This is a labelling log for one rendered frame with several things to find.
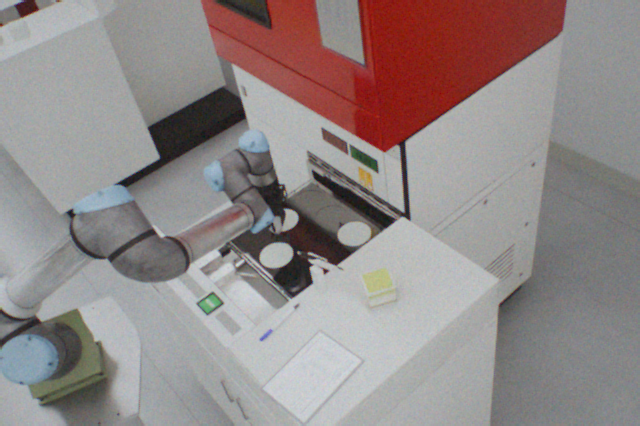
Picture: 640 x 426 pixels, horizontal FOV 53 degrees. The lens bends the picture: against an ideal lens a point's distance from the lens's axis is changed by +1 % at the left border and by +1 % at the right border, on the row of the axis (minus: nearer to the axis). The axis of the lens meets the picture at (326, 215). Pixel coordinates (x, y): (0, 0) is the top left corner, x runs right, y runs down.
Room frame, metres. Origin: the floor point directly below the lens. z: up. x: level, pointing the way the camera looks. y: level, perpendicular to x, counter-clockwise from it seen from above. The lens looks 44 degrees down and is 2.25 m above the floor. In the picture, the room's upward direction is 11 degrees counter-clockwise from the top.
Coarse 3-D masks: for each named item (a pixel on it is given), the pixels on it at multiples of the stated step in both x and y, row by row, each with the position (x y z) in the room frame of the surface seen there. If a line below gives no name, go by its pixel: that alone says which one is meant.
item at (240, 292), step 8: (224, 264) 1.31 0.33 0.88; (208, 272) 1.29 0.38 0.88; (232, 280) 1.24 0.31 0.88; (240, 280) 1.23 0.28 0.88; (224, 288) 1.21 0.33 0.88; (232, 288) 1.21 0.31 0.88; (240, 288) 1.20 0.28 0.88; (248, 288) 1.19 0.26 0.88; (232, 296) 1.18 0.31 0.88; (240, 296) 1.17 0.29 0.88; (248, 296) 1.17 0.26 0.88; (256, 296) 1.16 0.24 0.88; (240, 304) 1.14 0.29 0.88; (248, 304) 1.14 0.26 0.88; (256, 304) 1.13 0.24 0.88; (264, 304) 1.13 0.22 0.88; (248, 312) 1.11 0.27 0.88; (256, 312) 1.10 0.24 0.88; (264, 312) 1.10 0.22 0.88; (256, 320) 1.08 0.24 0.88
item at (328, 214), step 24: (312, 192) 1.53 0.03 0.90; (312, 216) 1.42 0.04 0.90; (336, 216) 1.40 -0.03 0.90; (360, 216) 1.38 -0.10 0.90; (240, 240) 1.38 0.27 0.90; (264, 240) 1.36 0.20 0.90; (288, 240) 1.34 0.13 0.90; (312, 240) 1.32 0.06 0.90; (336, 240) 1.30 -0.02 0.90; (288, 264) 1.24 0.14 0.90; (312, 264) 1.22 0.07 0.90; (336, 264) 1.20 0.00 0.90; (288, 288) 1.15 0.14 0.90
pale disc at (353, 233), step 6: (354, 222) 1.35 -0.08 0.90; (360, 222) 1.35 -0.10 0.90; (342, 228) 1.34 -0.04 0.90; (348, 228) 1.34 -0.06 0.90; (354, 228) 1.33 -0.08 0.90; (360, 228) 1.33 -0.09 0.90; (366, 228) 1.32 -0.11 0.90; (342, 234) 1.32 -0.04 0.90; (348, 234) 1.31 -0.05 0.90; (354, 234) 1.31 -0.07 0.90; (360, 234) 1.30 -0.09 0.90; (366, 234) 1.30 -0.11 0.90; (342, 240) 1.29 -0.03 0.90; (348, 240) 1.29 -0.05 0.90; (354, 240) 1.28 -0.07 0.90; (360, 240) 1.28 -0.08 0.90; (366, 240) 1.27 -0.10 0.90
